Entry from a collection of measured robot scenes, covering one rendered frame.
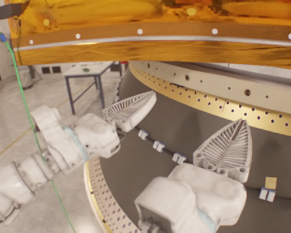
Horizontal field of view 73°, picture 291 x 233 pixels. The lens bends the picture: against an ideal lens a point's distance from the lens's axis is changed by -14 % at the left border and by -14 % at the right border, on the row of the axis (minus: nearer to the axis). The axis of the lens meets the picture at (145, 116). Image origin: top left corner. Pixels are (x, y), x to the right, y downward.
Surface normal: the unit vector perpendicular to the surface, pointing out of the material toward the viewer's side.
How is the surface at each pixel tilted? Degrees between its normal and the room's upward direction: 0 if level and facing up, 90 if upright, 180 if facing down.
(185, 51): 90
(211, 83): 90
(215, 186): 8
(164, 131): 62
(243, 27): 93
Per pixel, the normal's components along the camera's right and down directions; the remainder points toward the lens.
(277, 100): -0.59, 0.40
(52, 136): 0.58, 0.11
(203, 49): -0.28, 0.46
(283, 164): -0.51, -0.05
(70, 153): 0.45, -0.14
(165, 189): -0.14, -0.80
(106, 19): -0.21, 0.84
